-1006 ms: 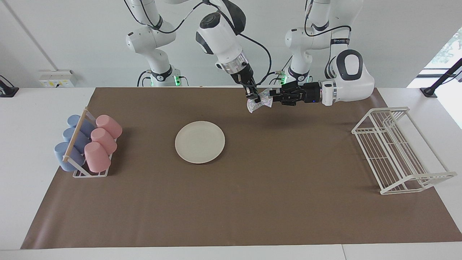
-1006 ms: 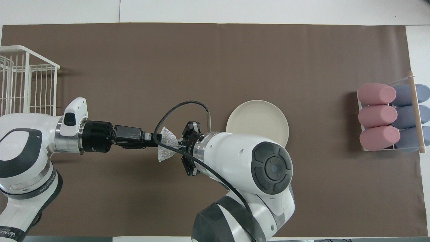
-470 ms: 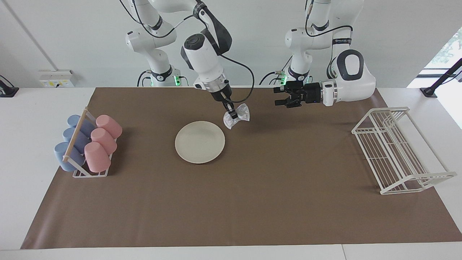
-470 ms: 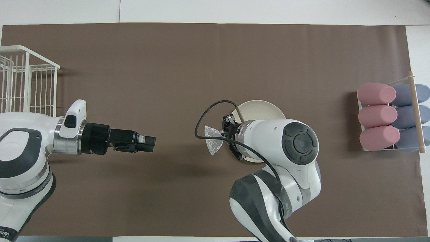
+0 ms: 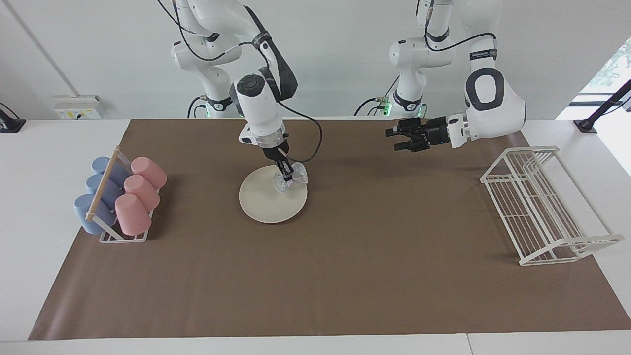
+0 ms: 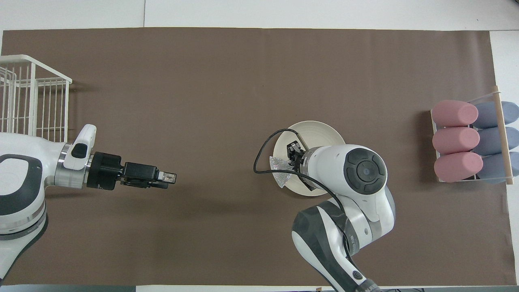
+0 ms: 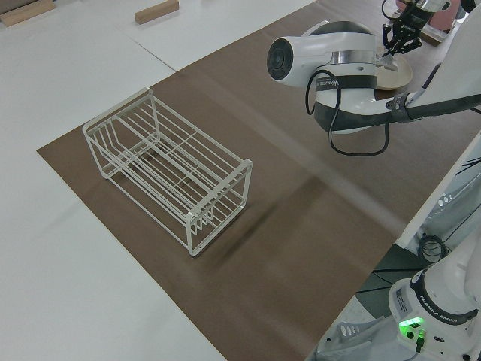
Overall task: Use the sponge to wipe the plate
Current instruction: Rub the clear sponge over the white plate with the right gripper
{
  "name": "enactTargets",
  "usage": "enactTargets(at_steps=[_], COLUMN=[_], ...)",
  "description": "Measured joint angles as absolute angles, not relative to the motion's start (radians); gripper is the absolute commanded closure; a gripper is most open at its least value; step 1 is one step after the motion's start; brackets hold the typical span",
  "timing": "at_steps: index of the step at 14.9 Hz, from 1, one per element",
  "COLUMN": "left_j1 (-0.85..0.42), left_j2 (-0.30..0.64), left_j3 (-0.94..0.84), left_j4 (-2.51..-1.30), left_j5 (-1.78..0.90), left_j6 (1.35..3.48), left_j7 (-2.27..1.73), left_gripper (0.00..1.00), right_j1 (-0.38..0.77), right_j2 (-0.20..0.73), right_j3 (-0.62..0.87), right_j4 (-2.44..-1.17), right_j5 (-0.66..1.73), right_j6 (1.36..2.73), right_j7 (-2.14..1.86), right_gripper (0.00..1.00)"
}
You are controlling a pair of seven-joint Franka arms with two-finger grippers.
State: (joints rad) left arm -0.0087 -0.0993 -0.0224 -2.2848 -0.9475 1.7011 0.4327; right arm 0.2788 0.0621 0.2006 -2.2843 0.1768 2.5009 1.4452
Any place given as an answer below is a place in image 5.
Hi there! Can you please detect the pink plastic cup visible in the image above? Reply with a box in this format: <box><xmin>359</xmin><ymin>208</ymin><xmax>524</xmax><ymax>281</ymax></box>
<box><xmin>124</xmin><ymin>175</ymin><xmax>161</xmax><ymax>211</ymax></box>
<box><xmin>131</xmin><ymin>157</ymin><xmax>168</xmax><ymax>190</ymax></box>
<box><xmin>115</xmin><ymin>193</ymin><xmax>152</xmax><ymax>236</ymax></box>

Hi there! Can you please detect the blue plastic cup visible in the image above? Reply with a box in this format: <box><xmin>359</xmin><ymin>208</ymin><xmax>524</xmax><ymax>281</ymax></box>
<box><xmin>86</xmin><ymin>174</ymin><xmax>124</xmax><ymax>208</ymax></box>
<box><xmin>92</xmin><ymin>157</ymin><xmax>131</xmax><ymax>187</ymax></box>
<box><xmin>74</xmin><ymin>194</ymin><xmax>116</xmax><ymax>234</ymax></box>

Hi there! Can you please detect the black base cable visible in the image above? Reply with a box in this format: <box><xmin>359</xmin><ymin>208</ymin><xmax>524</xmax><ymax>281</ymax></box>
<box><xmin>354</xmin><ymin>74</ymin><xmax>401</xmax><ymax>117</ymax></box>
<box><xmin>187</xmin><ymin>96</ymin><xmax>208</xmax><ymax>119</ymax></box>

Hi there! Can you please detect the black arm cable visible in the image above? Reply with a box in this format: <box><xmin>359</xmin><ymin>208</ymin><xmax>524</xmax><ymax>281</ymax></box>
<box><xmin>157</xmin><ymin>0</ymin><xmax>324</xmax><ymax>164</ymax></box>
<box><xmin>423</xmin><ymin>0</ymin><xmax>496</xmax><ymax>52</ymax></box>

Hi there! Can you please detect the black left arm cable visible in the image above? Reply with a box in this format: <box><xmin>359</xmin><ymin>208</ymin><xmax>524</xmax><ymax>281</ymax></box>
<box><xmin>423</xmin><ymin>0</ymin><xmax>496</xmax><ymax>52</ymax></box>

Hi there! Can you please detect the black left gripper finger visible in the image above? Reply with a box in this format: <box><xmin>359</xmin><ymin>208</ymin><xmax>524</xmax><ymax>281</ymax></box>
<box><xmin>386</xmin><ymin>118</ymin><xmax>420</xmax><ymax>137</ymax></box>
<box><xmin>393</xmin><ymin>137</ymin><xmax>425</xmax><ymax>152</ymax></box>

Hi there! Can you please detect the white wall outlet box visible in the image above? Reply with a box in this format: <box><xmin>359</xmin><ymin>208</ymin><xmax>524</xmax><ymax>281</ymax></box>
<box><xmin>53</xmin><ymin>95</ymin><xmax>103</xmax><ymax>120</ymax></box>

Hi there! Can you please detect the cream round plate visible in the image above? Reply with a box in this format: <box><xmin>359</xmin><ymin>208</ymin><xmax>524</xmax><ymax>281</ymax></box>
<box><xmin>239</xmin><ymin>165</ymin><xmax>308</xmax><ymax>224</ymax></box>

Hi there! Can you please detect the white cup holder rack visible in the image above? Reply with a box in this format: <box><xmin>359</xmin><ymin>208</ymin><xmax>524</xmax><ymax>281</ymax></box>
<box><xmin>85</xmin><ymin>146</ymin><xmax>161</xmax><ymax>243</ymax></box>

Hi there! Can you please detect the black table clamp mount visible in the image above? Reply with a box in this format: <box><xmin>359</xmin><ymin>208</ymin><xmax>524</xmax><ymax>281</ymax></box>
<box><xmin>0</xmin><ymin>103</ymin><xmax>26</xmax><ymax>134</ymax></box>

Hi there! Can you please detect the clear plastic wrapper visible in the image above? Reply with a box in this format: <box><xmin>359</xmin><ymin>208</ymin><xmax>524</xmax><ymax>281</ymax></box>
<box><xmin>272</xmin><ymin>164</ymin><xmax>308</xmax><ymax>194</ymax></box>

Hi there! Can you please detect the white wire dish rack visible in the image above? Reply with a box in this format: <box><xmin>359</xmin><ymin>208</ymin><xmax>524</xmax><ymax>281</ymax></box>
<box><xmin>480</xmin><ymin>145</ymin><xmax>625</xmax><ymax>267</ymax></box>

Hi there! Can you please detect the brown table mat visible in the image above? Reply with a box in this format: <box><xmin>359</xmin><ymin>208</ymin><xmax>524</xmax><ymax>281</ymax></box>
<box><xmin>28</xmin><ymin>118</ymin><xmax>631</xmax><ymax>341</ymax></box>

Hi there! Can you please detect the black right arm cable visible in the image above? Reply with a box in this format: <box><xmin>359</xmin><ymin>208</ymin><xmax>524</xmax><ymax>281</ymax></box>
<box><xmin>157</xmin><ymin>0</ymin><xmax>324</xmax><ymax>164</ymax></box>

